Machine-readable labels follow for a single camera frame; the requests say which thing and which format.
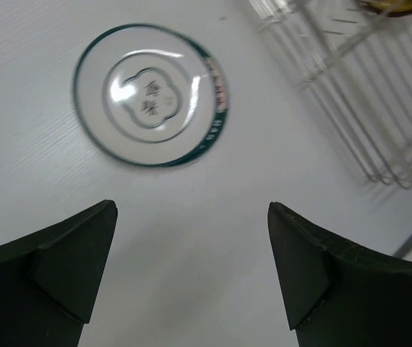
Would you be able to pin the metal wire dish rack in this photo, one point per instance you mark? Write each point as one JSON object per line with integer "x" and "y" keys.
{"x": 357, "y": 68}

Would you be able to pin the dark blue rim plate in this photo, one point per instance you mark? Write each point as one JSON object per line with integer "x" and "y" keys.
{"x": 220, "y": 114}

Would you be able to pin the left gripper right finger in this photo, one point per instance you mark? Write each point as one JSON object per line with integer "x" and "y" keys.
{"x": 337, "y": 292}

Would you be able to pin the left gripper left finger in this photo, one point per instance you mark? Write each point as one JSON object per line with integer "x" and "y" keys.
{"x": 49, "y": 280}

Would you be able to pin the white plate teal line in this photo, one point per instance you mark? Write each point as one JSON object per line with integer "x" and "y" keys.
{"x": 143, "y": 94}

